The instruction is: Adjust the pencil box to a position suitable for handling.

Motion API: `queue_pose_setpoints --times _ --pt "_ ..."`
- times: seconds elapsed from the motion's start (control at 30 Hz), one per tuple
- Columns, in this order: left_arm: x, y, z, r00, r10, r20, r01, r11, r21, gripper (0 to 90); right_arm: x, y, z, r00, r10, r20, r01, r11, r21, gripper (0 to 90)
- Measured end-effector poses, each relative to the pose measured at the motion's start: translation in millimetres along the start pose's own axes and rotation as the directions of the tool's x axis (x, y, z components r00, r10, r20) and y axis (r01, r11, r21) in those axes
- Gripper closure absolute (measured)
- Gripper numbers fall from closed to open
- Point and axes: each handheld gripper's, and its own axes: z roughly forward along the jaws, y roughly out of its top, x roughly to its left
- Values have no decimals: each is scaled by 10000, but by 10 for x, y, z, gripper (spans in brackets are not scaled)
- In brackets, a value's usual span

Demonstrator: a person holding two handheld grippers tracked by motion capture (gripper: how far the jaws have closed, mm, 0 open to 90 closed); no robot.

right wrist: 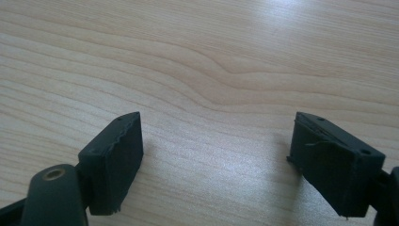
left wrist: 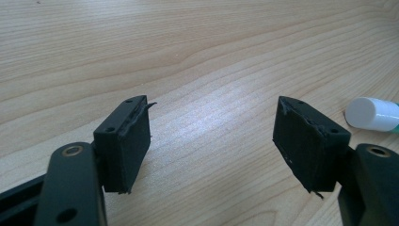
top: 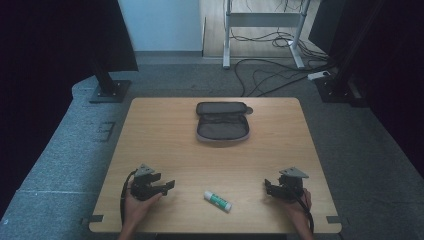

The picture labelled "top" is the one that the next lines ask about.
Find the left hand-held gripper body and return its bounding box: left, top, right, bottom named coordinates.
left=129, top=163, right=165, bottom=202

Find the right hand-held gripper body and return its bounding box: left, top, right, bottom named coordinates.
left=277, top=166, right=310, bottom=202

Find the white and green glue stick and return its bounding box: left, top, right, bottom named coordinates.
left=203, top=190, right=233, bottom=214

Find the dark grey pencil case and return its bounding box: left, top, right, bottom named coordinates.
left=195, top=101, right=254, bottom=144

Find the person's left hand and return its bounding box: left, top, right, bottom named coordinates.
left=121, top=181, right=164, bottom=232

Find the person's right hand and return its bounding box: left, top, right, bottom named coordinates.
left=282, top=188, right=313, bottom=232

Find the black metal stand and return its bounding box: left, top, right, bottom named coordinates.
left=88, top=54, right=132, bottom=104
left=314, top=0, right=388, bottom=105

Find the white power strip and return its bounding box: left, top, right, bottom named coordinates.
left=306, top=70, right=331, bottom=82

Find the black curtain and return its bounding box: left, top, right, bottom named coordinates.
left=0, top=0, right=140, bottom=216
left=307, top=0, right=424, bottom=179

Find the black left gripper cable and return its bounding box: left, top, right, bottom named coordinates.
left=119, top=169, right=139, bottom=226

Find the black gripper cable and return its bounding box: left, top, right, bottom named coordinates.
left=293, top=188, right=316, bottom=234
left=119, top=169, right=139, bottom=226

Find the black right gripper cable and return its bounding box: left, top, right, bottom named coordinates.
left=293, top=188, right=316, bottom=234

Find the long black floor cable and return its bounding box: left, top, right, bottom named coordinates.
left=233, top=58, right=334, bottom=98

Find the tangle of black floor cables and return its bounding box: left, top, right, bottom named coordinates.
left=229, top=26, right=329, bottom=62

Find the white metal desk frame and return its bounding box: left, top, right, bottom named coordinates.
left=222, top=0, right=312, bottom=70

